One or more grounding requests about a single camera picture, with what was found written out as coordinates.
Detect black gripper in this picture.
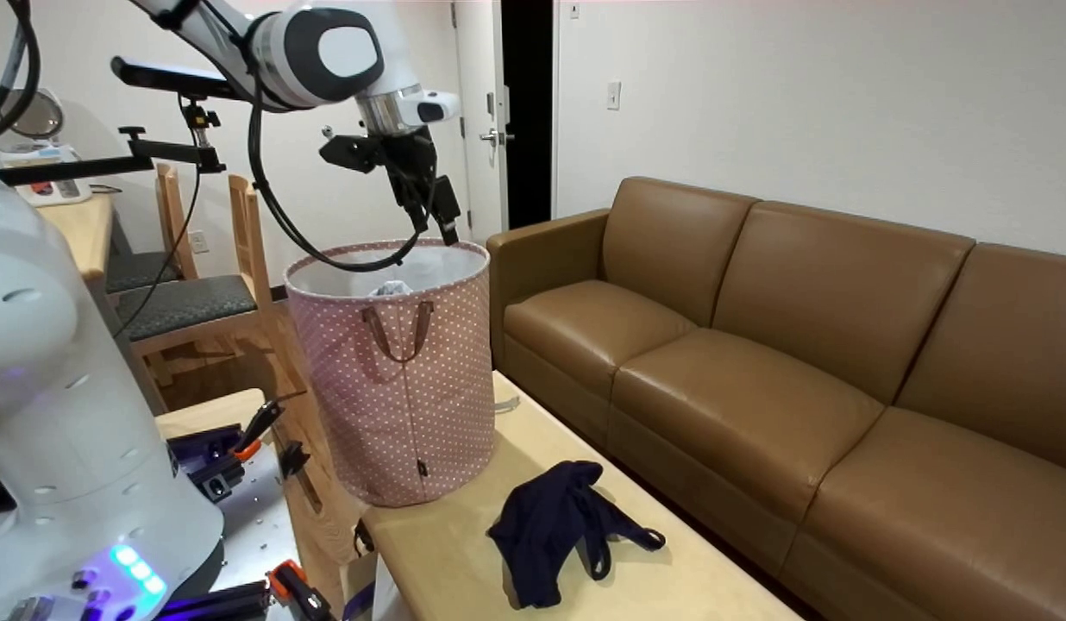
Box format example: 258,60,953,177
372,125,466,249

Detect light pajama pants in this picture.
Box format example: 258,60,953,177
365,273,418,305

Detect pink patterned laundry bin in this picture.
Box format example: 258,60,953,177
282,237,500,510

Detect white door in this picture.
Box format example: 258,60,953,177
450,0,514,237

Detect wooden chair grey cushion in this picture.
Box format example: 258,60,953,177
96,160,290,395
29,185,146,296

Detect orange black clamp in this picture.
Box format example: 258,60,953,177
230,389,309,459
262,554,343,621

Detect navy blue garment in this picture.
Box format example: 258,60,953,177
487,459,669,612

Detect blue black tool case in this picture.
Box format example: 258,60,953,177
166,420,258,508

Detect light wood robot table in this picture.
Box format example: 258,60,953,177
147,383,370,621

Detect brown leather sofa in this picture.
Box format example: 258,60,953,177
484,171,1066,621

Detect light wood coffee table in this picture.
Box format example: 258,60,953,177
357,365,804,621

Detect small round mirror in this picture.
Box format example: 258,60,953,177
10,86,67,144

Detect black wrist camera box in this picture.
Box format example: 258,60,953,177
317,128,400,177

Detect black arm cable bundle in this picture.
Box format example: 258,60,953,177
244,37,429,276

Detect black stereo camera bar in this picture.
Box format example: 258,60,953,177
108,53,258,107

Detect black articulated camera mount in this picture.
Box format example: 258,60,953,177
0,93,230,190

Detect black base cable bundle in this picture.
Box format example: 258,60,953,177
0,0,42,147

